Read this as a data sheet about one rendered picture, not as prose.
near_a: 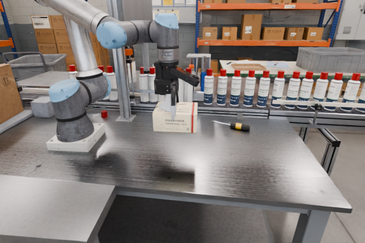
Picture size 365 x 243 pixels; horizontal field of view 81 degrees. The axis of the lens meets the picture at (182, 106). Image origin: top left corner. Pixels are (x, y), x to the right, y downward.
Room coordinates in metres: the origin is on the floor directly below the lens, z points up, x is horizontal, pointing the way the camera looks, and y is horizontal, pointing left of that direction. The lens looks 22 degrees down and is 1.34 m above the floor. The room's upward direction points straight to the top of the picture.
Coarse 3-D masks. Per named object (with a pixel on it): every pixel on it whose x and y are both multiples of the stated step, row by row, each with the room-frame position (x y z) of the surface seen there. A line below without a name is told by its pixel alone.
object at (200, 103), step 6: (24, 96) 1.30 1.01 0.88; (30, 96) 1.30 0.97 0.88; (36, 96) 1.30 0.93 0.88; (48, 96) 1.30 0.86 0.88; (114, 102) 1.20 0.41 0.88; (138, 102) 1.19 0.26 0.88; (156, 102) 1.19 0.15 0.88; (198, 102) 1.19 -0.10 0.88; (216, 102) 1.19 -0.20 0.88; (246, 108) 1.10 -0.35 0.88; (252, 108) 1.09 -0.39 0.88; (258, 108) 1.09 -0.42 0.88; (264, 108) 1.09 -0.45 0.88
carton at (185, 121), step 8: (176, 104) 0.80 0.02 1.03; (184, 104) 0.80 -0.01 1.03; (192, 104) 0.80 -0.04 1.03; (160, 112) 0.72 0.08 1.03; (168, 112) 0.72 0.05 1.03; (176, 112) 0.72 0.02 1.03; (184, 112) 0.72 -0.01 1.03; (192, 112) 0.72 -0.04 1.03; (160, 120) 0.70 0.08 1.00; (168, 120) 0.70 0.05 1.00; (176, 120) 0.70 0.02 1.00; (184, 120) 0.70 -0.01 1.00; (192, 120) 0.70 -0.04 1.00; (160, 128) 0.70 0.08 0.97; (168, 128) 0.70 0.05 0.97; (176, 128) 0.70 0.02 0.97; (184, 128) 0.70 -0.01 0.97; (192, 128) 0.70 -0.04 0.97
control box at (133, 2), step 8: (120, 0) 1.04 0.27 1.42; (128, 0) 1.06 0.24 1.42; (136, 0) 1.09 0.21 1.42; (144, 0) 1.12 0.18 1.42; (120, 8) 1.05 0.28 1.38; (128, 8) 1.05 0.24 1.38; (136, 8) 1.09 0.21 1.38; (144, 8) 1.12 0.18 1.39; (152, 8) 1.16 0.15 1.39; (120, 16) 1.05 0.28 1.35; (128, 16) 1.05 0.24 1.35; (136, 16) 1.08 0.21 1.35; (144, 16) 1.12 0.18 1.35; (152, 16) 1.15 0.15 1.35
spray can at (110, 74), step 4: (108, 68) 1.22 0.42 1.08; (108, 72) 1.22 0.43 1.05; (112, 72) 1.24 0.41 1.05; (108, 76) 1.21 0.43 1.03; (112, 76) 1.22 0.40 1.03; (112, 80) 1.22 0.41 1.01; (112, 84) 1.22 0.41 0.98; (112, 92) 1.21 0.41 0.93; (116, 92) 1.23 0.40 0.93; (112, 96) 1.21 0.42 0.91; (116, 96) 1.23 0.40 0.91; (112, 100) 1.21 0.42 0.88
